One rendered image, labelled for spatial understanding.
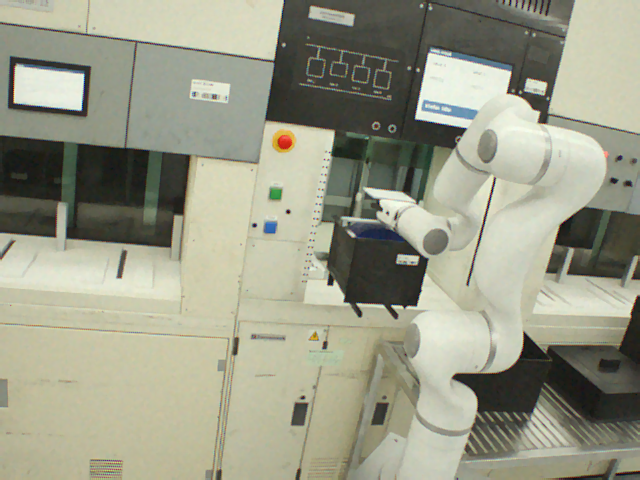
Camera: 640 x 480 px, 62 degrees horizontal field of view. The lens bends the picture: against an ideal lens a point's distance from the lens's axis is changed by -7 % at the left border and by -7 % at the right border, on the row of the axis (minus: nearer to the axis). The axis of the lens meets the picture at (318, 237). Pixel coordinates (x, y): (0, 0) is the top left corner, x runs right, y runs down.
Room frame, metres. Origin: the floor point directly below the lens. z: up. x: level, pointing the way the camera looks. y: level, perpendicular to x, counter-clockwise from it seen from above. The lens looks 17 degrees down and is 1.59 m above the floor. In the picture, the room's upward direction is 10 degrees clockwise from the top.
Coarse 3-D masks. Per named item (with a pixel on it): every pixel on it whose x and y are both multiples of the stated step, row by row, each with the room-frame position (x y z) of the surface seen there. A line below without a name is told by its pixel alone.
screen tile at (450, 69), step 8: (432, 64) 1.68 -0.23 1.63; (440, 64) 1.69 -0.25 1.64; (448, 64) 1.70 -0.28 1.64; (456, 64) 1.70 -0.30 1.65; (432, 72) 1.68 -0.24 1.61; (440, 72) 1.69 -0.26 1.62; (448, 72) 1.70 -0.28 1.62; (456, 72) 1.70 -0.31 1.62; (456, 80) 1.71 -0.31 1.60; (464, 80) 1.71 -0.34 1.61; (432, 88) 1.69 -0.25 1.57; (440, 88) 1.69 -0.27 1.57; (448, 88) 1.70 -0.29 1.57; (456, 88) 1.71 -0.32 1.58; (440, 96) 1.69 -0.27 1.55; (448, 96) 1.70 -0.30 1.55; (456, 96) 1.71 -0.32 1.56
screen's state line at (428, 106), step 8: (424, 104) 1.68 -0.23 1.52; (432, 104) 1.69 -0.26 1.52; (440, 104) 1.70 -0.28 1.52; (448, 104) 1.70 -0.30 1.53; (432, 112) 1.69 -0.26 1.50; (440, 112) 1.70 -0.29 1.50; (448, 112) 1.70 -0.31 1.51; (456, 112) 1.71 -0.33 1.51; (464, 112) 1.72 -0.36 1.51; (472, 112) 1.73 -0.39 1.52
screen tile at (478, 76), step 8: (472, 72) 1.72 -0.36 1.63; (480, 72) 1.73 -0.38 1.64; (488, 72) 1.73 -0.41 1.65; (496, 72) 1.74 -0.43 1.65; (472, 80) 1.72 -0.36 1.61; (480, 80) 1.73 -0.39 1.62; (488, 80) 1.74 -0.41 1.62; (496, 80) 1.74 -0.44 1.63; (504, 80) 1.75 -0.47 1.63; (496, 88) 1.75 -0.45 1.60; (472, 96) 1.72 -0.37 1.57; (480, 96) 1.73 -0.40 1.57; (488, 96) 1.74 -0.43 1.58; (472, 104) 1.73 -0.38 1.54; (480, 104) 1.73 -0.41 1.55
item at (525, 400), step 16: (528, 336) 1.51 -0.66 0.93; (528, 352) 1.48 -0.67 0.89; (544, 352) 1.41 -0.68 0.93; (512, 368) 1.34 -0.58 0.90; (528, 368) 1.35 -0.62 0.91; (544, 368) 1.36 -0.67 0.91; (464, 384) 1.31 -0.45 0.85; (480, 384) 1.32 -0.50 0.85; (496, 384) 1.33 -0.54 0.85; (512, 384) 1.34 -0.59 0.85; (528, 384) 1.35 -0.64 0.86; (480, 400) 1.33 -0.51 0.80; (496, 400) 1.34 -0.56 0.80; (512, 400) 1.35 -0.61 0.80; (528, 400) 1.36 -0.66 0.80
